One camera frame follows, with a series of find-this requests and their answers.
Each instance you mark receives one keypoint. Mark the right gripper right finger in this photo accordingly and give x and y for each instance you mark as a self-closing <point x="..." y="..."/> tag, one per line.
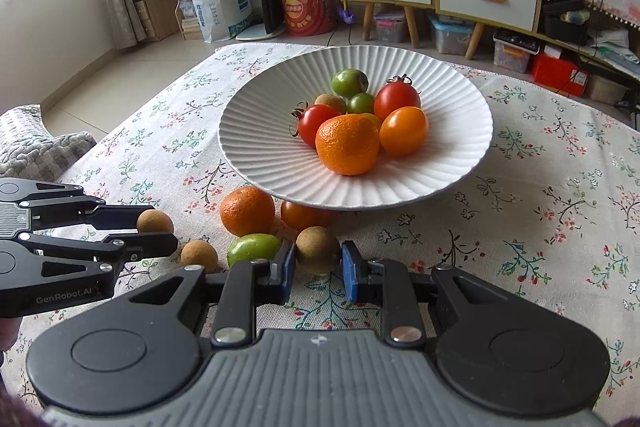
<point x="387" y="284"/>

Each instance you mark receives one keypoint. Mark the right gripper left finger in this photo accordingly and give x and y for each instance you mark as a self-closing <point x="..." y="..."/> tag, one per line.
<point x="250" y="284"/>

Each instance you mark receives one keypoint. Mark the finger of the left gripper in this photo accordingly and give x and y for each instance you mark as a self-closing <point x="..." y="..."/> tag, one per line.
<point x="115" y="217"/>
<point x="132" y="247"/>

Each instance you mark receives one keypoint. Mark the brown longan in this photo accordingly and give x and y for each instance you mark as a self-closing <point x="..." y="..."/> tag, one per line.
<point x="333" y="101"/>
<point x="317" y="250"/>
<point x="153" y="220"/>
<point x="200" y="253"/>

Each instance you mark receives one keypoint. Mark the green jujube fruit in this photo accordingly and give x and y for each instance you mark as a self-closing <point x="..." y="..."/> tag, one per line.
<point x="252" y="247"/>

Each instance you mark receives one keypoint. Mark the large orange mandarin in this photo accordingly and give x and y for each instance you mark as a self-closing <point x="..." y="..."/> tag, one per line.
<point x="348" y="145"/>

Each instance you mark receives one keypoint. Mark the orange tomato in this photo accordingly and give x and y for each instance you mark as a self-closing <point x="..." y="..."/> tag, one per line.
<point x="404" y="131"/>

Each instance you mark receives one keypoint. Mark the yellow-green tomato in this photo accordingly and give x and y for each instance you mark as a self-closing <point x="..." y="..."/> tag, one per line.
<point x="377" y="122"/>

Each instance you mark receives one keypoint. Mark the red tomato with stem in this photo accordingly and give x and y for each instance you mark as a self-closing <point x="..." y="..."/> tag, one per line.
<point x="309" y="118"/>

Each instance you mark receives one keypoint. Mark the small green fruit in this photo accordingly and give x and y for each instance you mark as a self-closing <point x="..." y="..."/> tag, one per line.
<point x="360" y="103"/>

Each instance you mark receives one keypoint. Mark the brown longan front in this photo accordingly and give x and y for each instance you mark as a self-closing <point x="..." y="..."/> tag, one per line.
<point x="333" y="101"/>

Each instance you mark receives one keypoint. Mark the red cherry tomato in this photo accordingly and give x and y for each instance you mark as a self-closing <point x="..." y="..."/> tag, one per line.
<point x="397" y="92"/>

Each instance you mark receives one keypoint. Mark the green jujube front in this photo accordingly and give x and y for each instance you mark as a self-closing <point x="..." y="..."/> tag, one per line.
<point x="349" y="82"/>

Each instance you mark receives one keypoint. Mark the grey knitted cushion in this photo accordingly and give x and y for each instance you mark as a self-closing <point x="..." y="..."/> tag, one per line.
<point x="29" y="151"/>

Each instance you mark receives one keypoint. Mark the white ribbed plate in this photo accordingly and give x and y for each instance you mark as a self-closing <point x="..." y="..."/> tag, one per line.
<point x="254" y="130"/>

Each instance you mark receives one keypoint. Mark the floral tablecloth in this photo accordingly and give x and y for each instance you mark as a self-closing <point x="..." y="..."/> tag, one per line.
<point x="551" y="213"/>

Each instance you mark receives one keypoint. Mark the white paper bag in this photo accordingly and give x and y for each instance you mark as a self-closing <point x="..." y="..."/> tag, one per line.
<point x="223" y="19"/>

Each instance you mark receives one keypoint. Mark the red storage box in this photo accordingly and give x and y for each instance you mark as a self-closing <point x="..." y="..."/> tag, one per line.
<point x="559" y="75"/>

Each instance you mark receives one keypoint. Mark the red snack bucket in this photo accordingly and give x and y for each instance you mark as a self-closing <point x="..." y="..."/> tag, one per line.
<point x="305" y="18"/>

